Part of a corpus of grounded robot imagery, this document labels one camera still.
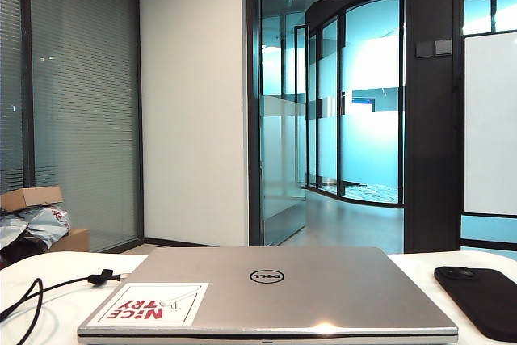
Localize white frosted glass panel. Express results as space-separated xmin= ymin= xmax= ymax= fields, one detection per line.
xmin=463 ymin=31 xmax=517 ymax=216

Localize white sticker red print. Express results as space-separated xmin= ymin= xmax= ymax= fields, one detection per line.
xmin=87 ymin=282 xmax=210 ymax=326

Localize grey plastic mailing bags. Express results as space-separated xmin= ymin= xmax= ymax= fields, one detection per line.
xmin=0 ymin=204 xmax=72 ymax=250

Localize dark wall switch panel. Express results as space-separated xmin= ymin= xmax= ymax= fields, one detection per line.
xmin=415 ymin=40 xmax=435 ymax=59

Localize closed brown cardboard box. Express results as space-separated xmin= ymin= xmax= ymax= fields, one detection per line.
xmin=47 ymin=227 xmax=90 ymax=254

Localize black charging cable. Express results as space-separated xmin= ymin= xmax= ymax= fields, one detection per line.
xmin=0 ymin=268 xmax=123 ymax=344

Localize narrow grey window blind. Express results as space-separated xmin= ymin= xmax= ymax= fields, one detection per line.
xmin=0 ymin=0 xmax=24 ymax=195

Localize black bag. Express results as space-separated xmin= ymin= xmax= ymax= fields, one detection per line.
xmin=0 ymin=230 xmax=52 ymax=270

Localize curved glass partition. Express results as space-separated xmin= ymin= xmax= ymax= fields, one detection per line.
xmin=305 ymin=0 xmax=406 ymax=209

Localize silver Dell laptop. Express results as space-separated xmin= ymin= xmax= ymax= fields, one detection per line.
xmin=76 ymin=246 xmax=460 ymax=340

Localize black phone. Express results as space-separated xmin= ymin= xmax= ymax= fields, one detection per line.
xmin=434 ymin=266 xmax=517 ymax=342

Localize black framed glass door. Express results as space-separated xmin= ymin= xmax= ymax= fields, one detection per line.
xmin=244 ymin=0 xmax=309 ymax=247

